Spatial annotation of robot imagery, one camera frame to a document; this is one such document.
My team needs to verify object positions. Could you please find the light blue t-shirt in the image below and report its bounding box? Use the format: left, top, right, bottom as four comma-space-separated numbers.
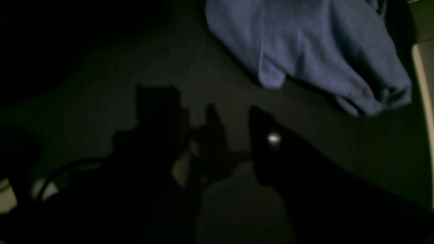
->
205, 0, 412, 116

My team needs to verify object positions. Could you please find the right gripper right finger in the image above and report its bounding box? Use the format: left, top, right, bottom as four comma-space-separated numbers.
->
249, 106, 433, 244

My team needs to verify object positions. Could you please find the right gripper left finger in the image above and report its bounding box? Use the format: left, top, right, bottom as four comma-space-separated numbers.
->
44, 86, 184, 244

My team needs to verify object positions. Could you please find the black table cloth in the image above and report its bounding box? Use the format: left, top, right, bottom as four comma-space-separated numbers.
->
1, 0, 433, 244

